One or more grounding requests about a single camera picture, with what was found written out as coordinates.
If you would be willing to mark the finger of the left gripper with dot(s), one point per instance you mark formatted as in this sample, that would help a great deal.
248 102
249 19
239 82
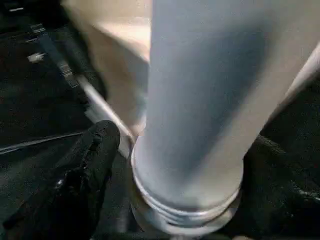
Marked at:
85 62
50 55

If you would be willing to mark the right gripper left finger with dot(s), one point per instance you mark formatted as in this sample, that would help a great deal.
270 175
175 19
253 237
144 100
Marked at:
72 185

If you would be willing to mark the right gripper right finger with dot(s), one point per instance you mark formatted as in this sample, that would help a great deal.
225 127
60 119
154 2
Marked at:
282 190

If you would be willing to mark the white plastic table top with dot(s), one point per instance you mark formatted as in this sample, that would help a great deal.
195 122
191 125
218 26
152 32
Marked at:
120 50

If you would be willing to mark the white plastic table leg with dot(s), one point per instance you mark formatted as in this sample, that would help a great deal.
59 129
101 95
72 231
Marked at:
195 100

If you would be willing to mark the black table mat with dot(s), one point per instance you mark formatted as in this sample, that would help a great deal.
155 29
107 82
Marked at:
32 112

